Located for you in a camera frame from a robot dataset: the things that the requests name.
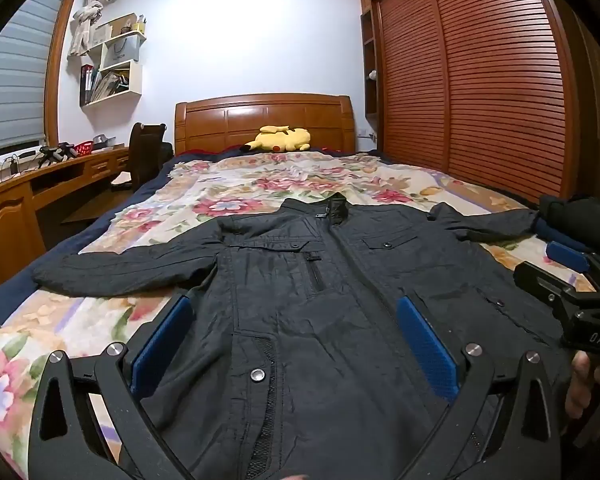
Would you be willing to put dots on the dark folded clothes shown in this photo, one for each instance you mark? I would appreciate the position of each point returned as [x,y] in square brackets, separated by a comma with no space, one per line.
[575,215]

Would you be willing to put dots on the navy bed sheet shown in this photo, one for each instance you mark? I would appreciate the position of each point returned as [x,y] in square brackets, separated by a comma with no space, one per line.
[125,200]

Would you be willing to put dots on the grey paper bag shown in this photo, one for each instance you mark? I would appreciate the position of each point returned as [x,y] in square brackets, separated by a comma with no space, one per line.
[121,50]

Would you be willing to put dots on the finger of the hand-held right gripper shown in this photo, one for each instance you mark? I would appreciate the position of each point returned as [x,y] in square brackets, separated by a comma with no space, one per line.
[567,254]
[540,280]

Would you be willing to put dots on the yellow plush toy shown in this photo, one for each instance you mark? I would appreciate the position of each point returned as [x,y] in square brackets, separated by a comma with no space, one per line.
[280,139]

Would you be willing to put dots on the person's right hand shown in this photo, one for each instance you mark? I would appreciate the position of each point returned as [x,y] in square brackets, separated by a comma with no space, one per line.
[580,385]

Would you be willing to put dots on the red basket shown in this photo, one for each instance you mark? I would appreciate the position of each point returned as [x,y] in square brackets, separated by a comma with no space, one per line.
[84,148]

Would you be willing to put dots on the dark desk chair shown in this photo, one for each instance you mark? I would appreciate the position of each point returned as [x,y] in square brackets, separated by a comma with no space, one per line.
[145,155]

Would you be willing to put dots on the black jacket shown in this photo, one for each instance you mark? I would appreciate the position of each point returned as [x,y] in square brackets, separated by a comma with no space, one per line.
[330,320]

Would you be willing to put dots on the wooden desk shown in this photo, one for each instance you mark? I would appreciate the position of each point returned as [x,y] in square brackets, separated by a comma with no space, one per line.
[10,210]

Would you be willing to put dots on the pale hanging bundle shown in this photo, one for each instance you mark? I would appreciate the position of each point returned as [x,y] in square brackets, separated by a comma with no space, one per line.
[91,15]

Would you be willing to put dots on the floral blanket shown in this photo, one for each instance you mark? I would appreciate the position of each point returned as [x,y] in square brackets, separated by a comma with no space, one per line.
[220,185]

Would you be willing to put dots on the grey window blind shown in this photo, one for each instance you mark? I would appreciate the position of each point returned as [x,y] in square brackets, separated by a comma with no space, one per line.
[15,70]

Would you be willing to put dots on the wooden bed headboard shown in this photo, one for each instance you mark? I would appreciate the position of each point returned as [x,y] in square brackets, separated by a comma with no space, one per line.
[265,120]

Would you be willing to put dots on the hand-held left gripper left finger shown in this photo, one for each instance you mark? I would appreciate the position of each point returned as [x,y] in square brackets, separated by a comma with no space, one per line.
[161,347]

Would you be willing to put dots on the white wall shelf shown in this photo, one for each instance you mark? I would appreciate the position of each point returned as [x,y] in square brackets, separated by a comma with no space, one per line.
[122,77]

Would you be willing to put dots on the black binder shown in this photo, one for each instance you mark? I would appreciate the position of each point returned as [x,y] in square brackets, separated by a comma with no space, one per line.
[86,85]

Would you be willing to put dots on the wooden louvred wardrobe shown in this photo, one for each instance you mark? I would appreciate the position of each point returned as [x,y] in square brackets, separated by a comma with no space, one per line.
[480,70]

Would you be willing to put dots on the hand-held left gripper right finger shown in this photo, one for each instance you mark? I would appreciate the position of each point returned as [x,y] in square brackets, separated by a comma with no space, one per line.
[425,345]

